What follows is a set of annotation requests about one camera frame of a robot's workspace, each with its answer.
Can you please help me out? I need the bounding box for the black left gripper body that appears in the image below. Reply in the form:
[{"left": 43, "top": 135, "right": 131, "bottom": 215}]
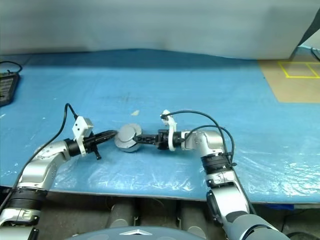
[{"left": 82, "top": 134, "right": 102, "bottom": 161}]

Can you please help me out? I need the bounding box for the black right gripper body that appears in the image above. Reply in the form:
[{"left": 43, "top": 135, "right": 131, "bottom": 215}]
[{"left": 156, "top": 129, "right": 171, "bottom": 151}]

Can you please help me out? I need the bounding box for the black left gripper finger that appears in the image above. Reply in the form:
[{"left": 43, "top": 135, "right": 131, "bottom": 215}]
[
  {"left": 97, "top": 135, "right": 117, "bottom": 147},
  {"left": 95, "top": 129, "right": 119, "bottom": 139}
]

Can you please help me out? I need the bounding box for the grey finned motor lid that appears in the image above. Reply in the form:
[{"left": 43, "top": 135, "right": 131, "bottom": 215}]
[{"left": 116, "top": 123, "right": 143, "bottom": 150}]

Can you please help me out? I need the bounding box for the blue plastic table mat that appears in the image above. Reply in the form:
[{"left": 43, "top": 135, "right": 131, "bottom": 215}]
[{"left": 0, "top": 48, "right": 320, "bottom": 205}]

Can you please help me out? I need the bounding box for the dark grey rounded robot leg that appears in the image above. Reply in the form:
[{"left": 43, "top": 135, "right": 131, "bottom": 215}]
[
  {"left": 179, "top": 200, "right": 209, "bottom": 233},
  {"left": 107, "top": 199, "right": 138, "bottom": 229}
]

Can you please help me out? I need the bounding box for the grey robot torso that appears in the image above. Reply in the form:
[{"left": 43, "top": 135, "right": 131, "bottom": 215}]
[{"left": 80, "top": 226, "right": 186, "bottom": 240}]

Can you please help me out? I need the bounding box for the black flat electronic device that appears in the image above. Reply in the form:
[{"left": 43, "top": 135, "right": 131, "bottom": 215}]
[{"left": 0, "top": 72, "right": 21, "bottom": 107}]

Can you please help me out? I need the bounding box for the white backdrop sheet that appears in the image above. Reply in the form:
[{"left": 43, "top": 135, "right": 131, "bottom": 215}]
[{"left": 0, "top": 0, "right": 319, "bottom": 61}]

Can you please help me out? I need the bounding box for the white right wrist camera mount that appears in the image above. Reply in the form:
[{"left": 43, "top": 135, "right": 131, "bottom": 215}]
[{"left": 159, "top": 109, "right": 179, "bottom": 152}]

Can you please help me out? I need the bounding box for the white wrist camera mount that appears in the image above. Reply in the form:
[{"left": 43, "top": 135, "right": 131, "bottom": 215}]
[
  {"left": 71, "top": 115, "right": 95, "bottom": 156},
  {"left": 159, "top": 109, "right": 179, "bottom": 152}
]

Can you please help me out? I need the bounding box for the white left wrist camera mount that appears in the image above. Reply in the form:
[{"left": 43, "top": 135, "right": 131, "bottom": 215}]
[{"left": 71, "top": 115, "right": 95, "bottom": 156}]

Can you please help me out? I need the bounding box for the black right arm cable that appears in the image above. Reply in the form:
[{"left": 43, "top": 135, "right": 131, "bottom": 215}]
[{"left": 160, "top": 110, "right": 238, "bottom": 169}]

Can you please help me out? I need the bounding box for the black device cable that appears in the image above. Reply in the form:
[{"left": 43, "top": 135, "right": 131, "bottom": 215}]
[{"left": 0, "top": 60, "right": 24, "bottom": 76}]

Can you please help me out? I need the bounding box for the black background cable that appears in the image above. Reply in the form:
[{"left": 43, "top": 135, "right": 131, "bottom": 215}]
[{"left": 309, "top": 46, "right": 320, "bottom": 62}]

